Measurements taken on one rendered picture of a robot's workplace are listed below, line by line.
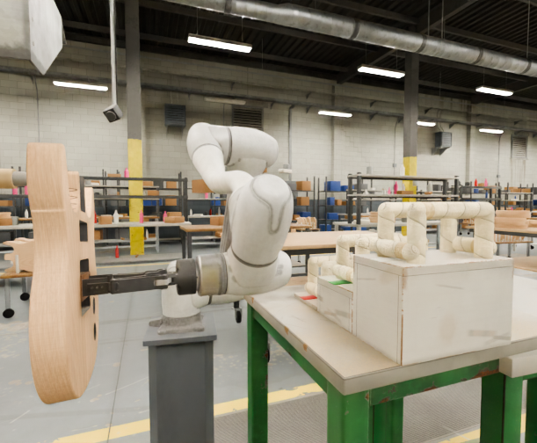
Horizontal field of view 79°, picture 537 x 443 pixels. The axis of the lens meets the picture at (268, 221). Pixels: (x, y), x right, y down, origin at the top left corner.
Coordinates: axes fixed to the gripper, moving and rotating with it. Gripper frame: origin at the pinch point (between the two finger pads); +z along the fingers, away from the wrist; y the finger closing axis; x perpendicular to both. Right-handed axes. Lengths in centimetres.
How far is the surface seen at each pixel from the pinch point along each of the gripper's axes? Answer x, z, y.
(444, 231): 7, -72, -17
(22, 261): -5, 119, 358
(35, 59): 31.7, 1.8, -22.8
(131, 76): 356, 12, 644
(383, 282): -2, -51, -22
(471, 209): 11, -68, -27
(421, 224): 8, -56, -27
